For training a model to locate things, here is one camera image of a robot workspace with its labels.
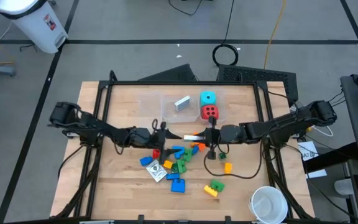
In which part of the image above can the cyan foam die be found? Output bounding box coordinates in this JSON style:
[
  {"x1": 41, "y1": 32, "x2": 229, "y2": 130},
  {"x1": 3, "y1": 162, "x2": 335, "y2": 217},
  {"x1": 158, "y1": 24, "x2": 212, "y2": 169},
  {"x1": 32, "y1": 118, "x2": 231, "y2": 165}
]
[{"x1": 200, "y1": 90, "x2": 217, "y2": 107}]

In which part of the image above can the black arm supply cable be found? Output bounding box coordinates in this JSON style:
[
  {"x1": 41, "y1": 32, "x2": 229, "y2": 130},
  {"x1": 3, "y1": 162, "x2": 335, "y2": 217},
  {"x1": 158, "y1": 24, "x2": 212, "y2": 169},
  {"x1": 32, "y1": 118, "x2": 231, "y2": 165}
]
[{"x1": 264, "y1": 88, "x2": 296, "y2": 106}]

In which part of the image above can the white cable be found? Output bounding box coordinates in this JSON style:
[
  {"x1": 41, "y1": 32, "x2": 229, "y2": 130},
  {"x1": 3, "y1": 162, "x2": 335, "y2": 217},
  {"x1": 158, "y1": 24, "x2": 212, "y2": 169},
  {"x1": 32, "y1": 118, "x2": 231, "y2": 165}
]
[{"x1": 309, "y1": 124, "x2": 334, "y2": 138}]

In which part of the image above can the white paper sheet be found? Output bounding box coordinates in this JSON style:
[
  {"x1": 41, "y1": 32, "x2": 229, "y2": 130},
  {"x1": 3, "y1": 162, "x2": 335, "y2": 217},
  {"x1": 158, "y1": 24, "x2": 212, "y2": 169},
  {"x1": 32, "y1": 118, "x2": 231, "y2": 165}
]
[
  {"x1": 296, "y1": 141, "x2": 320, "y2": 162},
  {"x1": 304, "y1": 169, "x2": 328, "y2": 179}
]

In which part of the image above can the black flat panel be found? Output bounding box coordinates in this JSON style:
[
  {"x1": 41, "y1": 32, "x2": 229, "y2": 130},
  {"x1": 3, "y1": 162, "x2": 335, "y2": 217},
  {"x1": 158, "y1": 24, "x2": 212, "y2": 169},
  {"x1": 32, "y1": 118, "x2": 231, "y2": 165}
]
[{"x1": 137, "y1": 63, "x2": 199, "y2": 83}]

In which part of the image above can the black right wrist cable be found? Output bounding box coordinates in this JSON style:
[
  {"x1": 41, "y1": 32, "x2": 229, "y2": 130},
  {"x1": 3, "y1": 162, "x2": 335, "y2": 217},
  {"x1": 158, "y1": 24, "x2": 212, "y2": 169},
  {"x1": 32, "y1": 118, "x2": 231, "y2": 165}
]
[{"x1": 203, "y1": 146, "x2": 264, "y2": 180}]

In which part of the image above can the black coiled floor cable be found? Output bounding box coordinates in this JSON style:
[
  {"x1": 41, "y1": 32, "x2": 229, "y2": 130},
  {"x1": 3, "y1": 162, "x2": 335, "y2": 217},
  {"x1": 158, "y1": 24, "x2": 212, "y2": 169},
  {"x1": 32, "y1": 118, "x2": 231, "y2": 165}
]
[{"x1": 211, "y1": 0, "x2": 240, "y2": 67}]

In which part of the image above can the white trash can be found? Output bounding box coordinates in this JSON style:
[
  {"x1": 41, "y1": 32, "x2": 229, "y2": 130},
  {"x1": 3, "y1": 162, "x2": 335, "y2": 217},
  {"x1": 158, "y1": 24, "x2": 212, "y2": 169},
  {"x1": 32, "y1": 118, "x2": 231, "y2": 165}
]
[{"x1": 0, "y1": 0, "x2": 69, "y2": 55}]

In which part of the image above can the translucent plastic cup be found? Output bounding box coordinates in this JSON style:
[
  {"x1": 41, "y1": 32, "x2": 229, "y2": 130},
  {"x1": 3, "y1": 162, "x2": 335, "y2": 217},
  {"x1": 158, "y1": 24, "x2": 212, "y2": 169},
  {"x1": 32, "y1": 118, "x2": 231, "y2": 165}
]
[{"x1": 334, "y1": 178, "x2": 354, "y2": 196}]

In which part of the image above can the black aluminium table frame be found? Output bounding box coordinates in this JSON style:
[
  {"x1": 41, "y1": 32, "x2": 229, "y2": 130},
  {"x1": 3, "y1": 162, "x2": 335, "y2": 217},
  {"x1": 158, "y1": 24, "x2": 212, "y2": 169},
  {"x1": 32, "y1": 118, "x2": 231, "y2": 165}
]
[{"x1": 50, "y1": 70, "x2": 316, "y2": 224}]

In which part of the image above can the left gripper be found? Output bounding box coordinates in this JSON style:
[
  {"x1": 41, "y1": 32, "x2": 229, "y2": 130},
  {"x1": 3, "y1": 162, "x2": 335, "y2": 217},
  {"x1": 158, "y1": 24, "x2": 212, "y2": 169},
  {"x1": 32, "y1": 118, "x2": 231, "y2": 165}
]
[{"x1": 150, "y1": 122, "x2": 183, "y2": 161}]

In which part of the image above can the black left base cable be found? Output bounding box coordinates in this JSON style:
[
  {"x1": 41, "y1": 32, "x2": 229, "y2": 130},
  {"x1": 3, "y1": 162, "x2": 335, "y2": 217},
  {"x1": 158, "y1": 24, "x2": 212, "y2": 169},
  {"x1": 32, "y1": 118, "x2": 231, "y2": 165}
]
[{"x1": 57, "y1": 143, "x2": 88, "y2": 180}]

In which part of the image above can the red foam die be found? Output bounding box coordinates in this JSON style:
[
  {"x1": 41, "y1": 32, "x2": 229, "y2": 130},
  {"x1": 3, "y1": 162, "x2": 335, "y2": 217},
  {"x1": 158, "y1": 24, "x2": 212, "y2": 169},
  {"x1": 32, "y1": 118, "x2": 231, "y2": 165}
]
[{"x1": 200, "y1": 105, "x2": 220, "y2": 121}]

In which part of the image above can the orange toy block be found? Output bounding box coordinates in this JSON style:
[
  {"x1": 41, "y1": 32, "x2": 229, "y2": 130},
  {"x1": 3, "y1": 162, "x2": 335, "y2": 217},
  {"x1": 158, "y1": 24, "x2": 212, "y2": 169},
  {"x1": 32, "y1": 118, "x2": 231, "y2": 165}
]
[{"x1": 191, "y1": 141, "x2": 207, "y2": 152}]

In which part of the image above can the black desk leg bar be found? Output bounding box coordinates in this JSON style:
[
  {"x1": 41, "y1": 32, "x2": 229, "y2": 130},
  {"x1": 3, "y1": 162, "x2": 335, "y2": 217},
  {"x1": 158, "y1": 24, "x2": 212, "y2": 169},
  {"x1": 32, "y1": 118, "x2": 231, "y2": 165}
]
[{"x1": 302, "y1": 142, "x2": 358, "y2": 174}]

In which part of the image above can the yellow hanging cable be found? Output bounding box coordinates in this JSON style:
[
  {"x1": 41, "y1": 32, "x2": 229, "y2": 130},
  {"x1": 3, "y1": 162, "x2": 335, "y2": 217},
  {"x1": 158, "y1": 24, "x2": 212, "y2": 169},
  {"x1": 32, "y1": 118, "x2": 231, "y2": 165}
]
[{"x1": 263, "y1": 0, "x2": 288, "y2": 70}]

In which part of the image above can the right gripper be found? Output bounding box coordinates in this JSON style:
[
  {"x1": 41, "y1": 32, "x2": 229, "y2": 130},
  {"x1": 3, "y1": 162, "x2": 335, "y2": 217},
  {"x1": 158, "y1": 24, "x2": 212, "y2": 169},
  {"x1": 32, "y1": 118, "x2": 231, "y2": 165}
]
[{"x1": 194, "y1": 116, "x2": 222, "y2": 161}]

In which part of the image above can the white paper cup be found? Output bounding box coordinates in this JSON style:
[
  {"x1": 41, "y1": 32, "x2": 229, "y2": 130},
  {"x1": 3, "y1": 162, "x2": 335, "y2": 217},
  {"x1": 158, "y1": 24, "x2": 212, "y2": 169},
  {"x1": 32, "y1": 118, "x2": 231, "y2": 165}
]
[{"x1": 248, "y1": 185, "x2": 289, "y2": 224}]

